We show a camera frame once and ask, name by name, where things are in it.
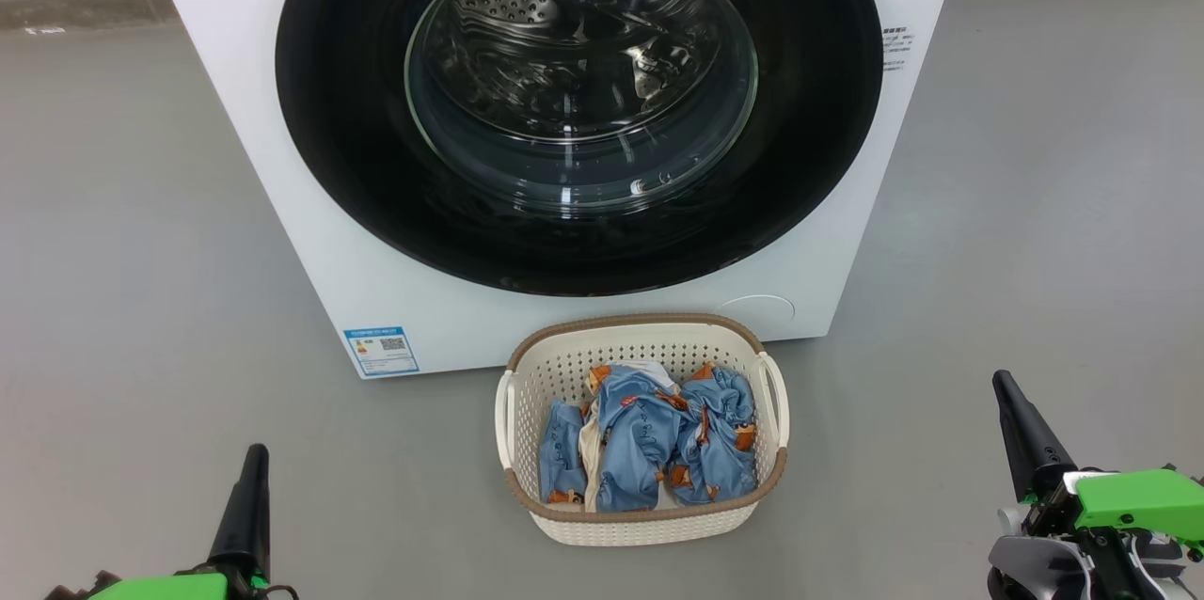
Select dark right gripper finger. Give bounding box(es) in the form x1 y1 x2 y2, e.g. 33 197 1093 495
992 370 1078 501

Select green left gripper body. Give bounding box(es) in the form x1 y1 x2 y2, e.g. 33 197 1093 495
42 567 274 600

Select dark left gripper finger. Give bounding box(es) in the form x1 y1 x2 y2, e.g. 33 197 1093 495
207 443 272 582

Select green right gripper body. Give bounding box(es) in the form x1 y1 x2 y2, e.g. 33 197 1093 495
1023 466 1204 563

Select blue printed garment with orange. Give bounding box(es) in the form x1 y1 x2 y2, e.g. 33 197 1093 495
663 363 759 505
538 363 688 513

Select black round washer door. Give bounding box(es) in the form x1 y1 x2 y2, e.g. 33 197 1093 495
276 0 885 297

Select white front-load washing machine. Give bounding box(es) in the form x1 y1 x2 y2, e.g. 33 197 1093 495
136 0 970 380

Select perforated steel washer drum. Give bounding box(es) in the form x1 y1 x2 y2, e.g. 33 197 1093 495
442 0 725 112

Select blue energy label sticker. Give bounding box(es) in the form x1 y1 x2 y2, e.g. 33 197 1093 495
343 326 420 379

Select round white filter cover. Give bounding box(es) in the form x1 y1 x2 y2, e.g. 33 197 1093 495
720 294 796 338

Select cream perforated laundry basket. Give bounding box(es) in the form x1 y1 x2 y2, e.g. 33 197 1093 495
495 313 791 547

